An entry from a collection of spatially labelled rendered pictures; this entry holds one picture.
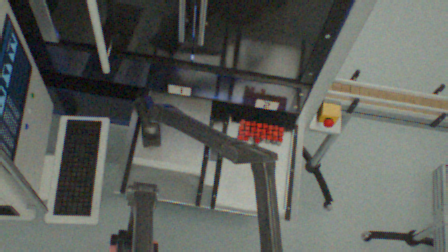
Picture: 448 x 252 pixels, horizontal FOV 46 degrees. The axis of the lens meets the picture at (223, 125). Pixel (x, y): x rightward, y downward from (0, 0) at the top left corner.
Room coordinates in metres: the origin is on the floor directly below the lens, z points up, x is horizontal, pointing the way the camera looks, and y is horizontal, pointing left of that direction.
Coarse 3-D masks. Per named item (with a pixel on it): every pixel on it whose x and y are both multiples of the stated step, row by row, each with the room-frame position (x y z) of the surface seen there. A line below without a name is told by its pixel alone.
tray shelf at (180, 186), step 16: (224, 112) 0.99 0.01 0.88; (240, 112) 1.00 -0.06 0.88; (256, 112) 1.02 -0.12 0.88; (272, 112) 1.03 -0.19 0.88; (128, 128) 0.83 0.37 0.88; (288, 128) 0.98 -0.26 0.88; (304, 128) 0.99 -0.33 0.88; (128, 144) 0.77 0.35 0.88; (208, 160) 0.77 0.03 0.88; (144, 176) 0.65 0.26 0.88; (160, 176) 0.66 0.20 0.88; (176, 176) 0.68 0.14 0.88; (192, 176) 0.69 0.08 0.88; (160, 192) 0.60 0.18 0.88; (176, 192) 0.61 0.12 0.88; (192, 192) 0.63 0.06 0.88; (208, 192) 0.64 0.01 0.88; (208, 208) 0.58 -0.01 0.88; (224, 208) 0.59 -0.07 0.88; (240, 208) 0.60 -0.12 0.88
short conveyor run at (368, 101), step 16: (336, 80) 1.19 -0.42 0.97; (352, 80) 1.23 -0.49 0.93; (336, 96) 1.14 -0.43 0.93; (352, 96) 1.13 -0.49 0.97; (368, 96) 1.17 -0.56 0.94; (384, 96) 1.19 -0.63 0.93; (400, 96) 1.20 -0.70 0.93; (416, 96) 1.22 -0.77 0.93; (432, 96) 1.21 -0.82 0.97; (352, 112) 1.11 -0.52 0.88; (368, 112) 1.11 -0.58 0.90; (384, 112) 1.11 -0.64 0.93; (400, 112) 1.13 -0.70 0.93; (416, 112) 1.14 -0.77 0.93; (432, 112) 1.16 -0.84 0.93; (432, 128) 1.12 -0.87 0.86
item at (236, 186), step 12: (228, 132) 0.89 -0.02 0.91; (288, 132) 0.96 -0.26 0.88; (264, 144) 0.88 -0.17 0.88; (288, 144) 0.90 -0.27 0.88; (288, 156) 0.85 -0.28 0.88; (228, 168) 0.75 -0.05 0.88; (240, 168) 0.76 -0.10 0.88; (276, 168) 0.79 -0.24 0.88; (288, 168) 0.79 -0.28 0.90; (228, 180) 0.70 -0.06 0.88; (240, 180) 0.71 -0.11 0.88; (252, 180) 0.72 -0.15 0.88; (276, 180) 0.74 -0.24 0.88; (288, 180) 0.74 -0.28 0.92; (228, 192) 0.65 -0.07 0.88; (240, 192) 0.66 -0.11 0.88; (252, 192) 0.67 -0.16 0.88; (240, 204) 0.61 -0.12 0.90; (252, 204) 0.62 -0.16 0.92
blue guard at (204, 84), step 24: (48, 48) 0.95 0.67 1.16; (72, 72) 0.95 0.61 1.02; (96, 72) 0.96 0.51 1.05; (120, 72) 0.96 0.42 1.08; (144, 72) 0.97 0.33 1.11; (168, 72) 0.97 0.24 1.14; (192, 72) 0.97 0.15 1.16; (216, 96) 0.98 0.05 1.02; (240, 96) 0.98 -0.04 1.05; (264, 96) 0.99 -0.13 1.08; (288, 96) 0.99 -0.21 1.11
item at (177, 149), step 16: (160, 96) 1.00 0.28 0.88; (176, 96) 1.01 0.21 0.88; (192, 96) 1.03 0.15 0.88; (192, 112) 0.96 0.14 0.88; (208, 112) 0.97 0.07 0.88; (160, 128) 0.86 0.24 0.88; (176, 144) 0.81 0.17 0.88; (192, 144) 0.82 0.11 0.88; (144, 160) 0.71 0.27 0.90; (160, 160) 0.72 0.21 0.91; (176, 160) 0.74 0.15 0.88; (192, 160) 0.75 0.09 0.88
